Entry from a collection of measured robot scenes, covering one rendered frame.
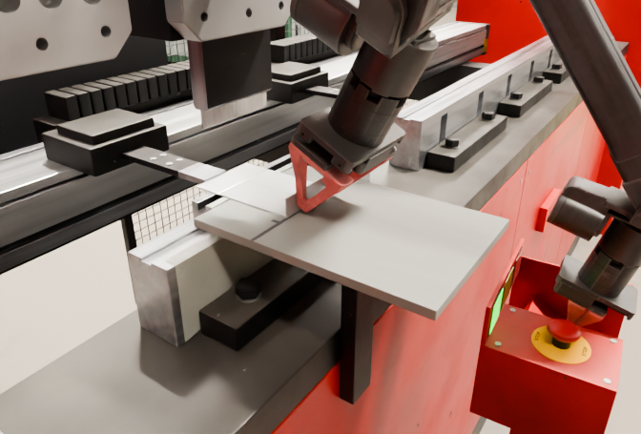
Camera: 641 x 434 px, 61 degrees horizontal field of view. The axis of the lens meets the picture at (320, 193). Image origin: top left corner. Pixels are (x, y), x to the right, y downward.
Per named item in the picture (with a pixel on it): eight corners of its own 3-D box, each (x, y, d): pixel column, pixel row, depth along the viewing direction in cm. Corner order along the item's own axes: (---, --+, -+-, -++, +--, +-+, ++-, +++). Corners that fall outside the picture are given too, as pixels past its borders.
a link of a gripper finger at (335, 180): (264, 195, 54) (296, 123, 48) (307, 172, 60) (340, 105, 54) (313, 239, 52) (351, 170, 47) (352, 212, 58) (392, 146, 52)
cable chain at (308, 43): (284, 63, 122) (283, 45, 120) (264, 60, 125) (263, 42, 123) (379, 37, 154) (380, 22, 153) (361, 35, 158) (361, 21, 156)
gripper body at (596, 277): (560, 262, 79) (584, 223, 75) (630, 298, 76) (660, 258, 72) (552, 285, 74) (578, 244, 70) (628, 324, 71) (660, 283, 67)
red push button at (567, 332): (573, 362, 68) (580, 340, 66) (540, 351, 69) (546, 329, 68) (578, 344, 71) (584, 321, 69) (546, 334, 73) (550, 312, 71)
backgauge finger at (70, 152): (177, 209, 59) (173, 167, 57) (46, 159, 73) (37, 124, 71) (250, 174, 68) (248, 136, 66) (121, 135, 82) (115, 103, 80)
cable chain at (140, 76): (70, 123, 82) (64, 97, 81) (48, 116, 86) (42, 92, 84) (237, 76, 110) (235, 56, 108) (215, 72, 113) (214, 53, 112)
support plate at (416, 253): (435, 321, 41) (436, 311, 41) (194, 227, 55) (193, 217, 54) (508, 228, 55) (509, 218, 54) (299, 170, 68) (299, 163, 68)
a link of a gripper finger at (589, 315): (537, 302, 83) (566, 257, 78) (584, 326, 81) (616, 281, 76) (528, 327, 78) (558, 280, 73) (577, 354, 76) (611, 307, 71)
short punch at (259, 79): (209, 131, 54) (200, 33, 50) (196, 127, 55) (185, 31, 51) (273, 108, 62) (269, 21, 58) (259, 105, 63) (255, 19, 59)
